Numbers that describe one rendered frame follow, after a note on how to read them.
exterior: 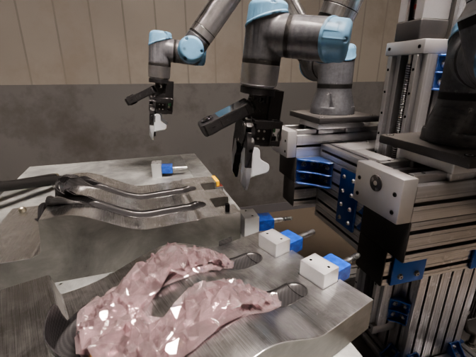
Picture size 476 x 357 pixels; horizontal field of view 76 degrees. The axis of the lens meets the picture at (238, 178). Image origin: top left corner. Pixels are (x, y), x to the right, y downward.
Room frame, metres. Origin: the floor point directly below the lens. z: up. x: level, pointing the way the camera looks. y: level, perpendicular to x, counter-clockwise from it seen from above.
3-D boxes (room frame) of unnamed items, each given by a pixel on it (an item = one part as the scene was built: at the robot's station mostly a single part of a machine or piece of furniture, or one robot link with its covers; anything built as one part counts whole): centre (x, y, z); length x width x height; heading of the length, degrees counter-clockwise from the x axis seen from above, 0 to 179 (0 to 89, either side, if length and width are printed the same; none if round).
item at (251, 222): (0.68, -0.07, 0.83); 0.13 x 0.05 x 0.05; 105
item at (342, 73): (1.12, -0.33, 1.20); 0.13 x 0.12 x 0.14; 10
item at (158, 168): (1.12, 0.26, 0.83); 0.13 x 0.05 x 0.05; 100
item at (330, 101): (1.11, -0.33, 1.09); 0.15 x 0.15 x 0.10
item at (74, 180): (0.64, 0.25, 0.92); 0.35 x 0.16 x 0.09; 109
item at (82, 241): (0.64, 0.27, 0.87); 0.50 x 0.26 x 0.14; 109
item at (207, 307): (0.34, 0.08, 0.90); 0.26 x 0.18 x 0.08; 126
